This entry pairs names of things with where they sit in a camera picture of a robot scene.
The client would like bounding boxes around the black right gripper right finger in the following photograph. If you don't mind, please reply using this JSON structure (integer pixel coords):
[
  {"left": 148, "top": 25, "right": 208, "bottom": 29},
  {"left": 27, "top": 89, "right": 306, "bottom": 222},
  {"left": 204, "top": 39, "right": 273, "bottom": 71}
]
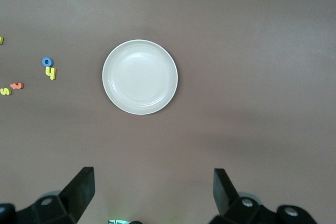
[{"left": 211, "top": 168, "right": 281, "bottom": 224}]

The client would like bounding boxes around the beige round plate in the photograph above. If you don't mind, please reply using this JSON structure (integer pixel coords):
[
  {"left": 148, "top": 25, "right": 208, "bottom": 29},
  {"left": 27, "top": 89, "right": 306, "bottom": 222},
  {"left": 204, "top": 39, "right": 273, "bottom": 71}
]
[{"left": 102, "top": 39, "right": 179, "bottom": 116}]

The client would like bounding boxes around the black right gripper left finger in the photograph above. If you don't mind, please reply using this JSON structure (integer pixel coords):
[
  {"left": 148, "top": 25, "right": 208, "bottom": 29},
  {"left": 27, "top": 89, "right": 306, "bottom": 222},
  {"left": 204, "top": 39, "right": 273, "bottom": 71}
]
[{"left": 15, "top": 166, "right": 96, "bottom": 224}]

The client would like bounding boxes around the yellow foam letter h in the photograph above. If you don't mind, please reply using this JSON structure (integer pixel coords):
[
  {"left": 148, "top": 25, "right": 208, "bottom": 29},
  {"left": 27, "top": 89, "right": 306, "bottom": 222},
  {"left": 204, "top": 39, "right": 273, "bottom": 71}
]
[{"left": 45, "top": 67, "right": 57, "bottom": 81}]

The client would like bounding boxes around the brown table cover sheet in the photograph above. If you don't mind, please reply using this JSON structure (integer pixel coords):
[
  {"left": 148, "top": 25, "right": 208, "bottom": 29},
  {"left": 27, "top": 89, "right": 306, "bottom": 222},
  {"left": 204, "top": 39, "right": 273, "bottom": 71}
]
[{"left": 0, "top": 0, "right": 336, "bottom": 224}]

